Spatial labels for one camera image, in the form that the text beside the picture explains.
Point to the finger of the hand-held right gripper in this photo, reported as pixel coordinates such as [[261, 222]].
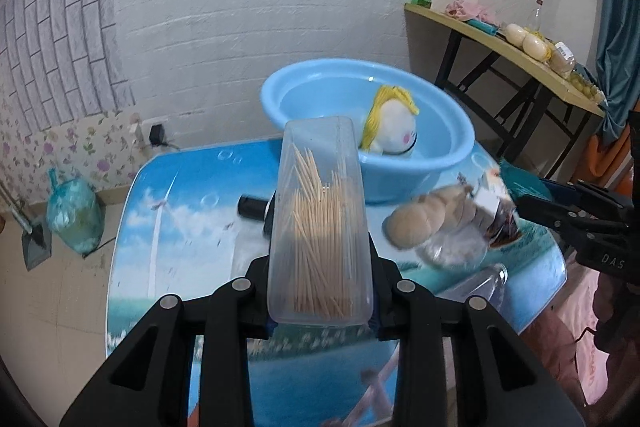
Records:
[[565, 192], [545, 209]]

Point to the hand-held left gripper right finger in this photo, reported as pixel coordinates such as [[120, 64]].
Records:
[[387, 292]]

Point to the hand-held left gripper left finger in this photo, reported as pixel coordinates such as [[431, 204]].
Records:
[[252, 292]]

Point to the bagged bread rolls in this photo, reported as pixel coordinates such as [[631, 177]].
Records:
[[420, 219]]

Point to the black bottle with green label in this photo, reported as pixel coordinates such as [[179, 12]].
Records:
[[252, 207]]

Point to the clear toothpick box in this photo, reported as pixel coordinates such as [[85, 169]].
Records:
[[320, 217]]

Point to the light blue plastic basin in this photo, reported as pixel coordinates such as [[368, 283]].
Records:
[[445, 142]]

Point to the yellow-haired plush doll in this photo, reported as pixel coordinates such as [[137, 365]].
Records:
[[395, 127]]

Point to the scenic print desktop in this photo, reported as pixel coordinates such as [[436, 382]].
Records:
[[190, 217]]

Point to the orange cloth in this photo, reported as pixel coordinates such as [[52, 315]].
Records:
[[600, 162]]

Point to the clear plastic bottle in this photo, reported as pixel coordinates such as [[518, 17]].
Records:
[[477, 284]]

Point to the pink blanket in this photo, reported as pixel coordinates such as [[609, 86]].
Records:
[[565, 337]]

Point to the bagged brown snack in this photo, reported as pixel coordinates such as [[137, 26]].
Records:
[[562, 57]]

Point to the wooden folding table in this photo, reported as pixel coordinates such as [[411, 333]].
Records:
[[510, 52]]

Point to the bag of pale buns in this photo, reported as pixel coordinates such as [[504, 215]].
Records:
[[525, 39]]

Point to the teal curtain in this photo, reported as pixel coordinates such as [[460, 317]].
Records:
[[617, 32]]

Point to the clear bottle with red cap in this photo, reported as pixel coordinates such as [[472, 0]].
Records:
[[536, 14]]

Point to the teal case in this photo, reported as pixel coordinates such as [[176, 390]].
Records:
[[484, 27]]

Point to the green trash bag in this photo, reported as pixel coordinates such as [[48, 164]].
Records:
[[75, 212]]

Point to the pink cloth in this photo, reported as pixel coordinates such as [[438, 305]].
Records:
[[467, 9]]

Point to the grey dustpan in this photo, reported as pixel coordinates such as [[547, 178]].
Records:
[[35, 247]]

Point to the green box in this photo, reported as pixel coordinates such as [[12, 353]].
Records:
[[421, 0]]

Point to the white wall socket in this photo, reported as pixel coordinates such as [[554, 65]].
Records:
[[140, 132]]

